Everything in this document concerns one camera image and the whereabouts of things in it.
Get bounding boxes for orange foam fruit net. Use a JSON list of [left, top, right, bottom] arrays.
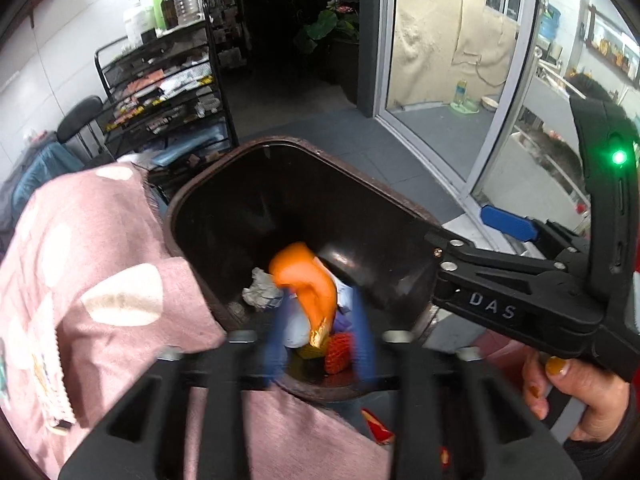
[[324, 333, 352, 375]]

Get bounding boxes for brown plastic trash bin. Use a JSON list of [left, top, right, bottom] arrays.
[[162, 135, 446, 404]]

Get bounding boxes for person's right hand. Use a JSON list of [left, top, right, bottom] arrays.
[[522, 350, 631, 443]]

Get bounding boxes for crumpled white paper in bin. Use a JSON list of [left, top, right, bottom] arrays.
[[242, 268, 283, 311]]

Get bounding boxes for green bottle outside door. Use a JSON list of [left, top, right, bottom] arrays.
[[450, 79, 480, 115]]

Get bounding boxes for pink spotted bed quilt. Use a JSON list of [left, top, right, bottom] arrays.
[[0, 160, 396, 480]]

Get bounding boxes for black metal shelf cart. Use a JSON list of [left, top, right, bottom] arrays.
[[94, 20, 239, 158]]

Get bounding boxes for potted green plant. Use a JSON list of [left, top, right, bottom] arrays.
[[305, 0, 360, 50]]

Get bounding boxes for black round stool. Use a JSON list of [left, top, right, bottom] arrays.
[[56, 96, 103, 144]]

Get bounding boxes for dark brown bottle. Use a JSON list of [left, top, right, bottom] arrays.
[[160, 0, 178, 30]]

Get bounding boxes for green bottle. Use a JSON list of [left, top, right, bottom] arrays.
[[153, 0, 166, 30]]

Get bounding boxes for glass sliding door frame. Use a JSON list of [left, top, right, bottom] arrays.
[[374, 0, 540, 206]]

